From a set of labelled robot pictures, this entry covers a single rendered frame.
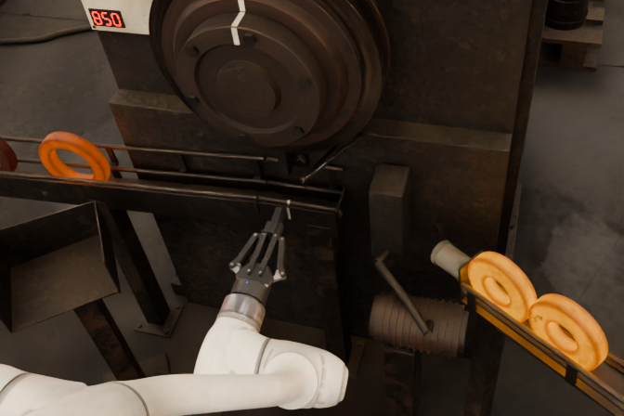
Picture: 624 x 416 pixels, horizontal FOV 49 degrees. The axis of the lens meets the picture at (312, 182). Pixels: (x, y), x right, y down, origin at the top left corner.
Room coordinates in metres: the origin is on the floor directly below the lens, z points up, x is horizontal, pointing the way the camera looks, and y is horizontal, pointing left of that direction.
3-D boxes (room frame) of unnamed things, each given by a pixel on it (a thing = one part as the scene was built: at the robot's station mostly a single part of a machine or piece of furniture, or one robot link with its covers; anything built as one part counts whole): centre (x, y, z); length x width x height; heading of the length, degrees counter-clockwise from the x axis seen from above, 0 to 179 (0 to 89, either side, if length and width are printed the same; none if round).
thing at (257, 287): (0.87, 0.15, 0.73); 0.09 x 0.08 x 0.07; 158
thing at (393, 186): (1.05, -0.17, 0.68); 0.11 x 0.08 x 0.24; 158
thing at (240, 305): (0.80, 0.18, 0.72); 0.09 x 0.06 x 0.09; 68
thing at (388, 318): (0.88, -0.20, 0.27); 0.22 x 0.13 x 0.53; 68
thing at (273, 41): (1.04, 0.09, 1.11); 0.28 x 0.06 x 0.28; 68
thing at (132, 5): (1.36, 0.32, 1.15); 0.26 x 0.02 x 0.18; 68
